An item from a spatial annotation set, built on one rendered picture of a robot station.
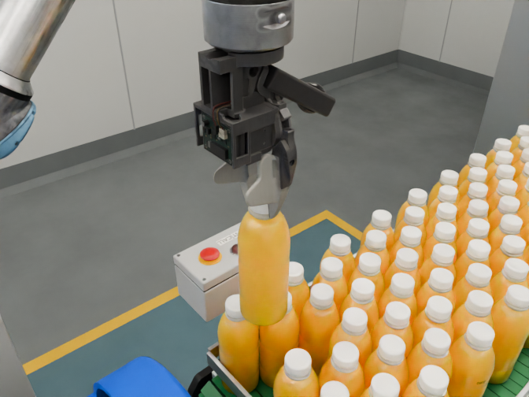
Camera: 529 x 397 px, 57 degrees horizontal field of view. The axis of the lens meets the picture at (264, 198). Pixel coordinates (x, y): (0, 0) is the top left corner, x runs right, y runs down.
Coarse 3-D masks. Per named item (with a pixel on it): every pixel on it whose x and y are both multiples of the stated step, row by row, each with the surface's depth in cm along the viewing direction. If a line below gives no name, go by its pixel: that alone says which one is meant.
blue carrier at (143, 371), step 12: (132, 360) 61; (144, 360) 58; (120, 372) 57; (132, 372) 56; (144, 372) 55; (156, 372) 54; (168, 372) 55; (96, 384) 58; (108, 384) 55; (120, 384) 54; (132, 384) 53; (144, 384) 53; (156, 384) 53; (168, 384) 52; (180, 384) 53; (96, 396) 62; (108, 396) 64; (120, 396) 52; (132, 396) 51; (144, 396) 51; (156, 396) 51; (168, 396) 51; (180, 396) 51
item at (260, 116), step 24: (216, 48) 48; (216, 72) 47; (240, 72) 48; (264, 72) 50; (216, 96) 49; (240, 96) 49; (264, 96) 52; (216, 120) 50; (240, 120) 49; (264, 120) 50; (288, 120) 53; (216, 144) 52; (240, 144) 50; (264, 144) 53
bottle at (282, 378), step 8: (280, 368) 74; (312, 368) 73; (280, 376) 72; (288, 376) 71; (304, 376) 70; (312, 376) 72; (280, 384) 72; (288, 384) 71; (296, 384) 71; (304, 384) 71; (312, 384) 71; (280, 392) 72; (288, 392) 71; (296, 392) 71; (304, 392) 71; (312, 392) 71
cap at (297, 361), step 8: (288, 352) 71; (296, 352) 72; (304, 352) 71; (288, 360) 70; (296, 360) 70; (304, 360) 70; (288, 368) 70; (296, 368) 69; (304, 368) 69; (296, 376) 70
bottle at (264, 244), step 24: (264, 216) 61; (240, 240) 63; (264, 240) 61; (288, 240) 64; (240, 264) 66; (264, 264) 63; (288, 264) 66; (240, 288) 68; (264, 288) 65; (264, 312) 68
